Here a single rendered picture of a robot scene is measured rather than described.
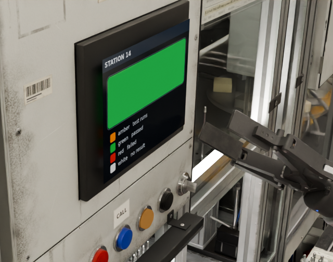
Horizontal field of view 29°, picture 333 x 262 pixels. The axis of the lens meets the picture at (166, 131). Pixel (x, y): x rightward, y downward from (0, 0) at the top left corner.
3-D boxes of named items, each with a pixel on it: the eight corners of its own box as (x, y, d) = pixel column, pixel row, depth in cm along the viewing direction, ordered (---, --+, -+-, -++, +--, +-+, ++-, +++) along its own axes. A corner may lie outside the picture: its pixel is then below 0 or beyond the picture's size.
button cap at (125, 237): (121, 253, 91) (121, 235, 90) (110, 249, 92) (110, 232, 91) (132, 243, 94) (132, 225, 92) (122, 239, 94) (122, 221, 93)
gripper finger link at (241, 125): (266, 152, 91) (269, 151, 90) (225, 129, 89) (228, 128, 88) (272, 133, 92) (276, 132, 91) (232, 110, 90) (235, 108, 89)
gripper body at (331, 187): (327, 177, 105) (281, 151, 102) (362, 170, 97) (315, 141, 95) (313, 220, 102) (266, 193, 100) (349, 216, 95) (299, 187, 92)
